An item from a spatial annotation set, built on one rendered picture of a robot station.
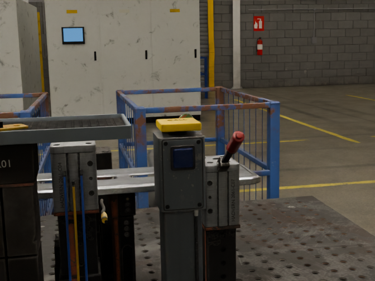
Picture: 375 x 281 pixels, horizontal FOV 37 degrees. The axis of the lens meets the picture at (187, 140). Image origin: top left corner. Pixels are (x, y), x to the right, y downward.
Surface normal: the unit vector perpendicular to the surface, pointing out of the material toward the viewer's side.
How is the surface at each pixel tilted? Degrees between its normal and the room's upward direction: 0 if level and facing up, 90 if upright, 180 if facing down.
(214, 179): 90
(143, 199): 90
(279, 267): 0
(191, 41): 90
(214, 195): 90
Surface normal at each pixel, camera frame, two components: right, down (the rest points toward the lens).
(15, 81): 0.13, 0.17
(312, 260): -0.02, -0.99
